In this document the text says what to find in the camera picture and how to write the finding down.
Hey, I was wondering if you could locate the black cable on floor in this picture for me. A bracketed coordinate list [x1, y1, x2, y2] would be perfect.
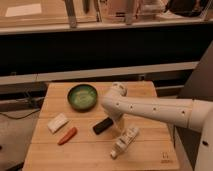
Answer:
[0, 108, 42, 120]

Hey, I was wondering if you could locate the green ceramic bowl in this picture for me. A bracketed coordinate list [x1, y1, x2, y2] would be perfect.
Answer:
[67, 84, 98, 111]

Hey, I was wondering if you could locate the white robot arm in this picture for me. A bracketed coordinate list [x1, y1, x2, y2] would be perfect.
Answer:
[101, 82, 213, 171]

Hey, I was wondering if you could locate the white tube with label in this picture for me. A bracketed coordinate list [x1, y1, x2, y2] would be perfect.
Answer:
[110, 126, 139, 159]

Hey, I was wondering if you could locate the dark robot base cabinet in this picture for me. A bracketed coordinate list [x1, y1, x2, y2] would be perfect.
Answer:
[172, 43, 213, 171]

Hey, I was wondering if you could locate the black eraser block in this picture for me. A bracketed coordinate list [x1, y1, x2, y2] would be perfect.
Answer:
[93, 117, 113, 135]

